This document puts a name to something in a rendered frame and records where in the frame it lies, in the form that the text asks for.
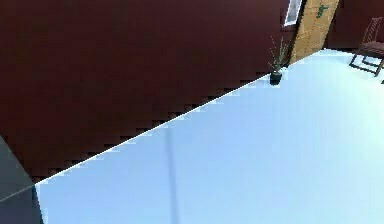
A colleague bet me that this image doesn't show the green plant in black pot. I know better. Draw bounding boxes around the green plant in black pot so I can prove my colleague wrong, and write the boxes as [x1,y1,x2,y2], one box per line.
[267,35,292,87]

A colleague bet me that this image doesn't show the white framed window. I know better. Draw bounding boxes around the white framed window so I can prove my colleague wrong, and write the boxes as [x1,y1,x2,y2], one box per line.
[283,0,304,27]

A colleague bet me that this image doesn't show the tan wooden room door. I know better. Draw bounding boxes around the tan wooden room door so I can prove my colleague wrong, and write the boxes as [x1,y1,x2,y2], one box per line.
[289,0,340,65]

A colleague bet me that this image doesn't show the dark brown wooden chair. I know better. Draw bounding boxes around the dark brown wooden chair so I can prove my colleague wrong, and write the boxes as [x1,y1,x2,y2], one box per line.
[348,16,384,78]

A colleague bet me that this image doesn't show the green door handle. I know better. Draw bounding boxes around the green door handle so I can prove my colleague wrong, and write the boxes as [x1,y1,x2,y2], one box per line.
[316,4,330,19]

